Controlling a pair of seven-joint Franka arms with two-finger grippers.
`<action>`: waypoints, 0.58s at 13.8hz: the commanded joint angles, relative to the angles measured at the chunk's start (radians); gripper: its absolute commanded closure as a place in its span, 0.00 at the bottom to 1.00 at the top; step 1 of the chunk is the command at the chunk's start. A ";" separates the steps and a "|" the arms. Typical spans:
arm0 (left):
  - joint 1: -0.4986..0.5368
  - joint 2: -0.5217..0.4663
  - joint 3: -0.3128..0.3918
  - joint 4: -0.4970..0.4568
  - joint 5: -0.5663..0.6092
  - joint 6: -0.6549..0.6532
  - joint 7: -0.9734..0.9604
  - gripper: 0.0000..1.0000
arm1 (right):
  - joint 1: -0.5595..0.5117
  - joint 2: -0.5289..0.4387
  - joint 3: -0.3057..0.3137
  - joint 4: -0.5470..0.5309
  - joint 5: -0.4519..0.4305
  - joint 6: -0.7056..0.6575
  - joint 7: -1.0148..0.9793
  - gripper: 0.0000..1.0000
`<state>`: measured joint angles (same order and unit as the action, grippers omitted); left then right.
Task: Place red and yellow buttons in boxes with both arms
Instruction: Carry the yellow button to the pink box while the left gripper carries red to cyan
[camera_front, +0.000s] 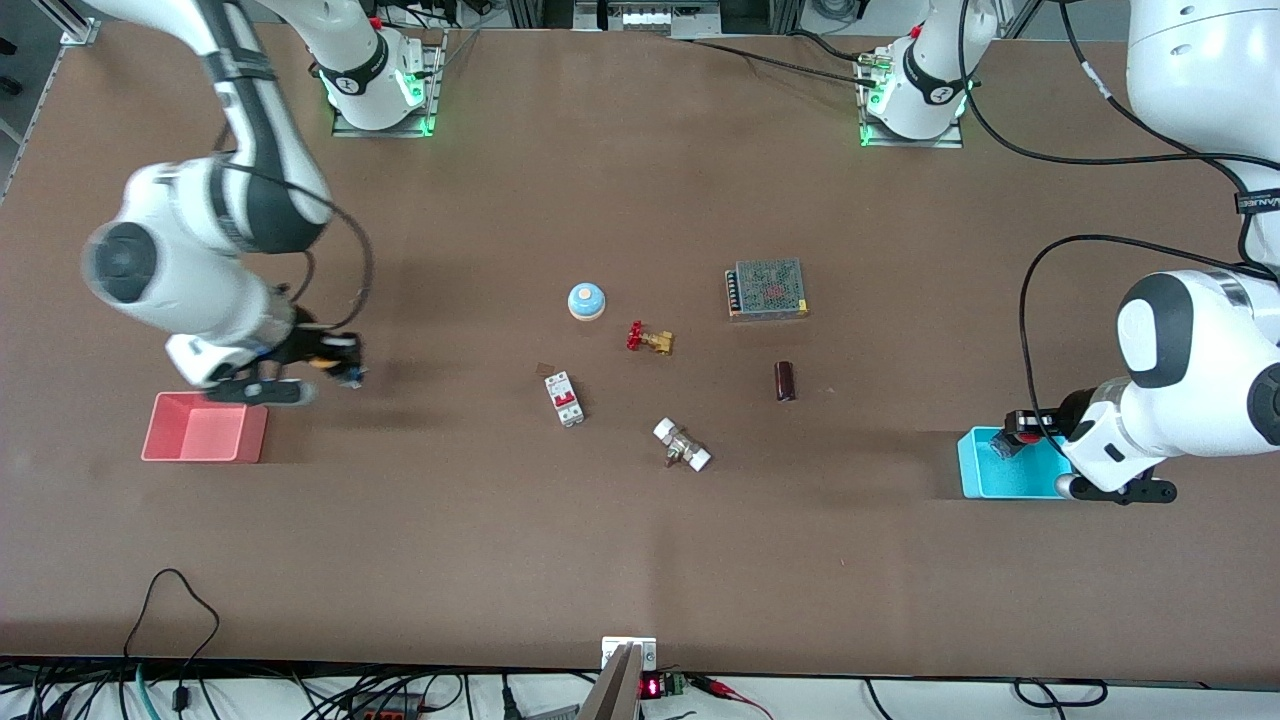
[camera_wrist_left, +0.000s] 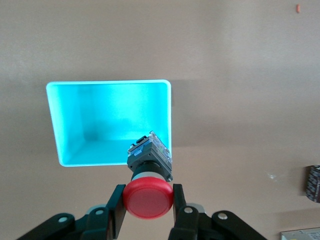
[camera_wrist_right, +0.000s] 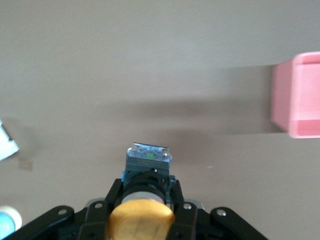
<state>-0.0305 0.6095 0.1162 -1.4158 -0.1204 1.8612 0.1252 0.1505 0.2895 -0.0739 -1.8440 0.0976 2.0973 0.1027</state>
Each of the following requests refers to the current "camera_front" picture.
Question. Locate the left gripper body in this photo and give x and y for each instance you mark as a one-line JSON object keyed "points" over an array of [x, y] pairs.
{"points": [[1070, 410]]}

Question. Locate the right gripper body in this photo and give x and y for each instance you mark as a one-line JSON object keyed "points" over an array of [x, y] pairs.
{"points": [[303, 343]]}

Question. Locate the red push button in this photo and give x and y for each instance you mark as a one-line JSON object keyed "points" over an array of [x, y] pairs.
{"points": [[1028, 438]]}

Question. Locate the yellow push button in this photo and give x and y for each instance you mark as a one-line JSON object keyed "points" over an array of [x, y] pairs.
{"points": [[322, 364]]}

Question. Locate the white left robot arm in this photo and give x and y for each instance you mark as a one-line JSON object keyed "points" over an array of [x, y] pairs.
{"points": [[1200, 370]]}

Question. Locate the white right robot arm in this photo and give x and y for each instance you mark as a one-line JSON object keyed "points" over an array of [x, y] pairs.
{"points": [[180, 270]]}

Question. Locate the cyan plastic box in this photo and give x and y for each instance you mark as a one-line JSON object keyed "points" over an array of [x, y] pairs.
{"points": [[1000, 480]]}

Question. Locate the pink plastic box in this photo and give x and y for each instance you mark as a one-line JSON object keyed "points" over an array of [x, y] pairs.
{"points": [[200, 435]]}

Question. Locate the white red circuit breaker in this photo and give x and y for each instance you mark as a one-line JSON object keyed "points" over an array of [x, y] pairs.
{"points": [[564, 398]]}

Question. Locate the brown cylindrical capacitor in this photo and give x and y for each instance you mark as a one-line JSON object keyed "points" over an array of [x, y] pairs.
{"points": [[786, 381]]}

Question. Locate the blue round dome button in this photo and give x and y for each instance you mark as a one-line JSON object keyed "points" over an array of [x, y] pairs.
{"points": [[586, 299]]}

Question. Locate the metal mesh power supply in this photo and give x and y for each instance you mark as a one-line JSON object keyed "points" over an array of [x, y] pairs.
{"points": [[768, 288]]}

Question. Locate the metal valve white caps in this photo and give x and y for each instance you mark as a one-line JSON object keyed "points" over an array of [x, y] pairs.
{"points": [[682, 446]]}

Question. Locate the red digit display module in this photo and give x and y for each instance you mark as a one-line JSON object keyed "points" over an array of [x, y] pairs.
{"points": [[655, 686]]}

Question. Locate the grey control unit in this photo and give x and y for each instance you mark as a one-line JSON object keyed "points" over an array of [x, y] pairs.
{"points": [[645, 18]]}

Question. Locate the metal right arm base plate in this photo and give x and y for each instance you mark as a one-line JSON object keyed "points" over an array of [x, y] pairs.
{"points": [[432, 100]]}

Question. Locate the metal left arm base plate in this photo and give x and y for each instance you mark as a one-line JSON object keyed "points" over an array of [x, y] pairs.
{"points": [[950, 142]]}

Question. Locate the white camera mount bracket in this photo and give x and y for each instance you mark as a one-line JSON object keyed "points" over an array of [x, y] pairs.
{"points": [[612, 648]]}

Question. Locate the aluminium frame profile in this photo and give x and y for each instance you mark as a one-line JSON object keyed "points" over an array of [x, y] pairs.
{"points": [[78, 30]]}

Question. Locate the grey camera mount bar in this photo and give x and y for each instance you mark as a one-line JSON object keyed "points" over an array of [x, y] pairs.
{"points": [[612, 695]]}

